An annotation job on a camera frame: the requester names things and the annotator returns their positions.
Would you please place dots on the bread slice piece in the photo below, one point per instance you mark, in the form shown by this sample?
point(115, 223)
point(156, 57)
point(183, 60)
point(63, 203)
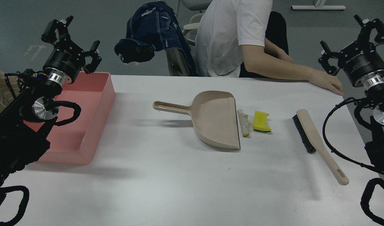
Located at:
point(244, 123)

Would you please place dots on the beige plastic dustpan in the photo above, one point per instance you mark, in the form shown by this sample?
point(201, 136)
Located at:
point(214, 117)

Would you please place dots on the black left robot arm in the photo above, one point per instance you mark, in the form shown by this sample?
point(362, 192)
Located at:
point(27, 121)

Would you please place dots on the beige checkered cloth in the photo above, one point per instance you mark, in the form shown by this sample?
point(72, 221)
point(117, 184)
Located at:
point(6, 96)

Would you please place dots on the yellow sponge piece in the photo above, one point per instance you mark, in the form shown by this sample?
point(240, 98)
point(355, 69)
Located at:
point(260, 121)

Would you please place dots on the blue denim jeans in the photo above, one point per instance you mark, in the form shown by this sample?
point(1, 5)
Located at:
point(153, 27)

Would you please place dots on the person's bare hand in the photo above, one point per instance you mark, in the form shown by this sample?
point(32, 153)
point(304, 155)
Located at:
point(326, 81)

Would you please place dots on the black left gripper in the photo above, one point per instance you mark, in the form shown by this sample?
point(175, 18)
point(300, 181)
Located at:
point(65, 62)

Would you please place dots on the person in white t-shirt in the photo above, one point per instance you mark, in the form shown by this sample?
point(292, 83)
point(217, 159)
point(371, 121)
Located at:
point(229, 24)

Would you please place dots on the white desk base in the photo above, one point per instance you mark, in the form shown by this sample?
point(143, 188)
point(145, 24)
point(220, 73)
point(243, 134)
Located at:
point(319, 5)

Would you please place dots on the white office chair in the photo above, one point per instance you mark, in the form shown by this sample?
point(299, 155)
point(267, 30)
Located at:
point(176, 62)

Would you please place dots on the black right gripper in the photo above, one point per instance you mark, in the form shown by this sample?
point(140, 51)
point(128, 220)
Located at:
point(361, 64)

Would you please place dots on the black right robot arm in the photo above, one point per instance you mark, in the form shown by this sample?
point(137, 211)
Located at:
point(369, 111)

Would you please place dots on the person's bare forearm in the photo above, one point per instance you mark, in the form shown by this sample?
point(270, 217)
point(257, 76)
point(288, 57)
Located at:
point(257, 61)

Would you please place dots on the beige hand brush black bristles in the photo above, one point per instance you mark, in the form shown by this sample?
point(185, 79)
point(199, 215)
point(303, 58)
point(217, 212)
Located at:
point(313, 143)

